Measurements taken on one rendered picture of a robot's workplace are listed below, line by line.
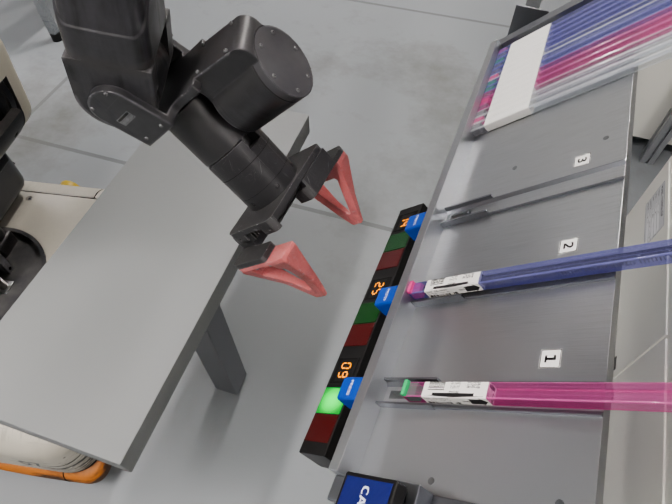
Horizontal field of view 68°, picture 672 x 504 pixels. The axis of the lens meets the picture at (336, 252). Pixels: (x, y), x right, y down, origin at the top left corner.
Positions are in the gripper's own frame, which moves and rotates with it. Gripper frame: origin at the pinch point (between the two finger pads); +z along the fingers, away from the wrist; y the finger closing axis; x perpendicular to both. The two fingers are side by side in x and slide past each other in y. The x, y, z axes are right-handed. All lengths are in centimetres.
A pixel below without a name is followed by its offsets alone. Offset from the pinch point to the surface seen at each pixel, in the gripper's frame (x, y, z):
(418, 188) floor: 56, 83, 51
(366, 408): -3.9, -12.6, 7.7
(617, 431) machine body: -8.8, 6.2, 47.6
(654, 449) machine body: -15.6, 0.9, 40.4
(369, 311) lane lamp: 3.9, 0.4, 10.1
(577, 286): -20.1, -0.8, 8.8
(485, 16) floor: 56, 190, 48
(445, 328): -8.5, -3.6, 9.0
